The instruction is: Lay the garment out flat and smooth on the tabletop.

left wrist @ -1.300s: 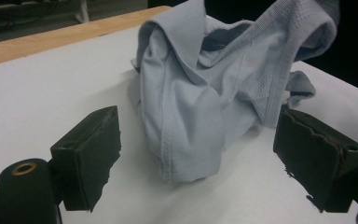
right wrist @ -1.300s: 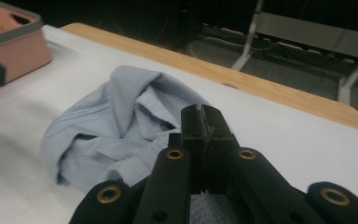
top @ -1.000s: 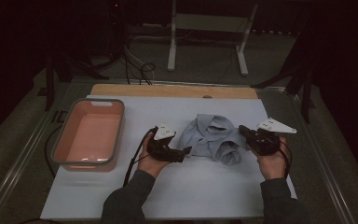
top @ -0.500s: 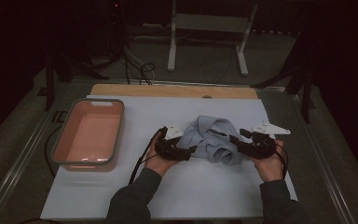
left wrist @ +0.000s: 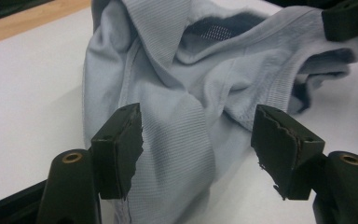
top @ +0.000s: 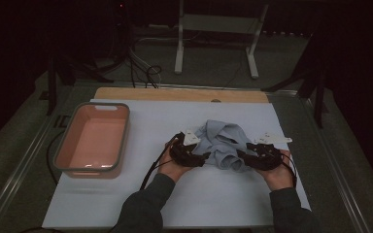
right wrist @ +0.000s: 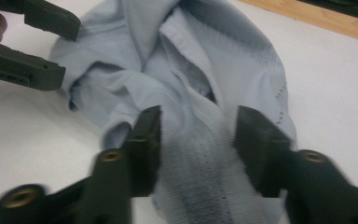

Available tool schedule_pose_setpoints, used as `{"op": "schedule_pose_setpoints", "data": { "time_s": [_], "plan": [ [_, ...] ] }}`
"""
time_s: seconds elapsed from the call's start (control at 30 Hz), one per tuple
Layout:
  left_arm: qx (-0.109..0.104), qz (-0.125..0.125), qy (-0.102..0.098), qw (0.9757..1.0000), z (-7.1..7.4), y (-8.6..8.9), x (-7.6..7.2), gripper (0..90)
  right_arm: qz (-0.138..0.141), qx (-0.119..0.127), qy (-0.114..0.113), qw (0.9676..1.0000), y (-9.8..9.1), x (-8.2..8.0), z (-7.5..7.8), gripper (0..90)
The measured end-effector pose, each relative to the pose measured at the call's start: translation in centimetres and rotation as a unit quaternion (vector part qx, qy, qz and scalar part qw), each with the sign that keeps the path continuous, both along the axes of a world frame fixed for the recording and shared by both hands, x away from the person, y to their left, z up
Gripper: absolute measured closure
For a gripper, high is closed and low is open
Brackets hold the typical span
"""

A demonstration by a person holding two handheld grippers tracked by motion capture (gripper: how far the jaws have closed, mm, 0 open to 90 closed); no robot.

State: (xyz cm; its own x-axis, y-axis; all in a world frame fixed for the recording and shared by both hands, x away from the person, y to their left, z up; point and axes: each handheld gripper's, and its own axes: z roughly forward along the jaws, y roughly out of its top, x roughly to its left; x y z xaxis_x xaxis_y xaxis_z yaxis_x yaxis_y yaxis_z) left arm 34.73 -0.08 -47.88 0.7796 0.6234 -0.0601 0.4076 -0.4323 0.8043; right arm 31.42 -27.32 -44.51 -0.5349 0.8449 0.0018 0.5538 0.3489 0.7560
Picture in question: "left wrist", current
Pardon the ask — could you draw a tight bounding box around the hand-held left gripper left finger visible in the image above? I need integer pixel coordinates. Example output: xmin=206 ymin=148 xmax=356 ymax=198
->
xmin=89 ymin=102 xmax=145 ymax=201

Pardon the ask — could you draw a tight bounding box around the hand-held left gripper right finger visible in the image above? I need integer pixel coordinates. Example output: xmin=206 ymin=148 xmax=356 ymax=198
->
xmin=250 ymin=104 xmax=326 ymax=201

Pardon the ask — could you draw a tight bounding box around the light blue knit garment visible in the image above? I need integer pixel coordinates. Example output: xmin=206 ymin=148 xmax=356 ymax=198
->
xmin=82 ymin=0 xmax=358 ymax=224

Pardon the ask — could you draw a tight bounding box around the white table mat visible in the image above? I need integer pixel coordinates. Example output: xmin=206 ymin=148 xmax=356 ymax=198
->
xmin=0 ymin=0 xmax=358 ymax=224

